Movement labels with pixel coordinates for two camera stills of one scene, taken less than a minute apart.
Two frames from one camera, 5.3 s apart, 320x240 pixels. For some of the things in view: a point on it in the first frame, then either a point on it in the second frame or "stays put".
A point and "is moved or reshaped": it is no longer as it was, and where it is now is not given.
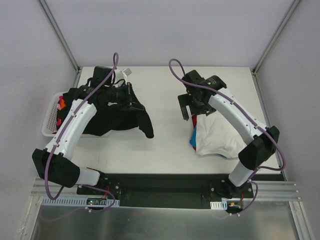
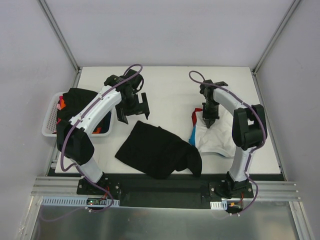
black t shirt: (117, 107) is moved or reshaped
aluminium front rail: (268, 190) stays put
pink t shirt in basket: (59, 107) stays put
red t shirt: (194, 120) stays put
